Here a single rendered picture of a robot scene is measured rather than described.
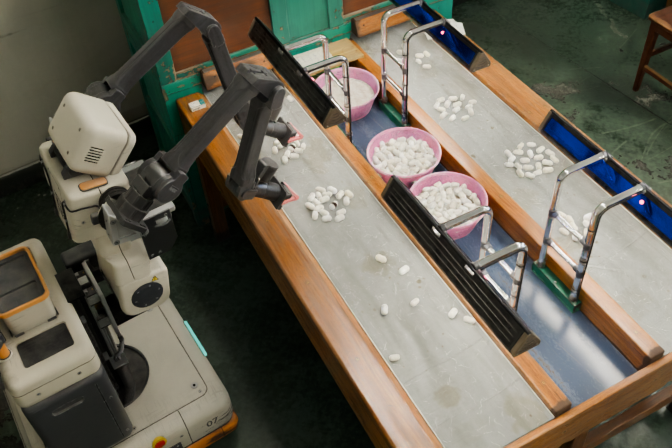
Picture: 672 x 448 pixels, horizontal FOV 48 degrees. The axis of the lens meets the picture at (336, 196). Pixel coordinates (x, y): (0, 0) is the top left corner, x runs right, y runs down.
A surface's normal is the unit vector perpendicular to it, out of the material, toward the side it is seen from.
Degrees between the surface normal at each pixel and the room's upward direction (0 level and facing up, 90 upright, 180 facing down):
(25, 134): 90
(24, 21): 90
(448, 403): 0
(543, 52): 0
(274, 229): 0
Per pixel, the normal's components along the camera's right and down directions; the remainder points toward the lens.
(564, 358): -0.05, -0.70
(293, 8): 0.47, 0.61
